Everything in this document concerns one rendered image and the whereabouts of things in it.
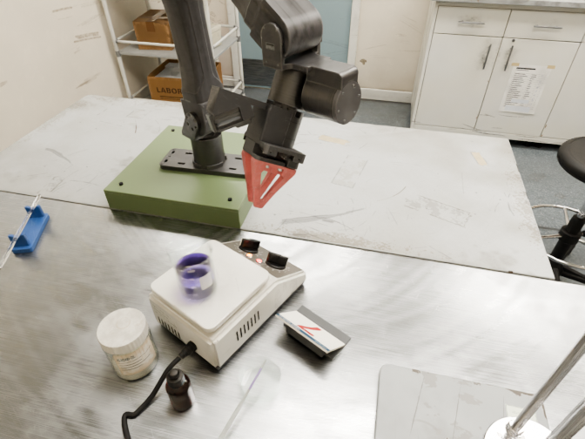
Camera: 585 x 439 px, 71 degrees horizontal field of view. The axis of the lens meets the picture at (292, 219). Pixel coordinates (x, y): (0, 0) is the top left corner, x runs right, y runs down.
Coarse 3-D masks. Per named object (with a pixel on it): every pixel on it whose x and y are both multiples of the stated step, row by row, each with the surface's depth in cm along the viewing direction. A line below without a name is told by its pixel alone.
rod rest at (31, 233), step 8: (24, 208) 76; (40, 208) 76; (32, 216) 77; (40, 216) 77; (48, 216) 78; (32, 224) 76; (40, 224) 76; (24, 232) 74; (32, 232) 74; (40, 232) 75; (24, 240) 71; (32, 240) 73; (16, 248) 71; (24, 248) 71; (32, 248) 72
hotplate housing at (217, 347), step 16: (304, 272) 65; (272, 288) 57; (288, 288) 61; (160, 304) 55; (256, 304) 55; (272, 304) 59; (160, 320) 58; (176, 320) 53; (240, 320) 53; (256, 320) 57; (192, 336) 52; (208, 336) 50; (224, 336) 51; (240, 336) 55; (192, 352) 53; (208, 352) 52; (224, 352) 53
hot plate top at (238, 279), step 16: (224, 256) 58; (240, 256) 58; (224, 272) 56; (240, 272) 56; (256, 272) 56; (160, 288) 54; (176, 288) 54; (224, 288) 54; (240, 288) 54; (256, 288) 54; (176, 304) 52; (192, 304) 52; (208, 304) 52; (224, 304) 52; (240, 304) 52; (192, 320) 50; (208, 320) 50; (224, 320) 50
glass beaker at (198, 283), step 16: (176, 240) 51; (192, 240) 52; (208, 240) 51; (176, 256) 51; (208, 256) 49; (176, 272) 49; (192, 272) 48; (208, 272) 50; (192, 288) 50; (208, 288) 51
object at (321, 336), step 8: (296, 312) 61; (288, 320) 56; (296, 320) 58; (304, 320) 59; (304, 328) 56; (312, 328) 57; (312, 336) 54; (320, 336) 56; (328, 336) 57; (328, 344) 54; (336, 344) 55
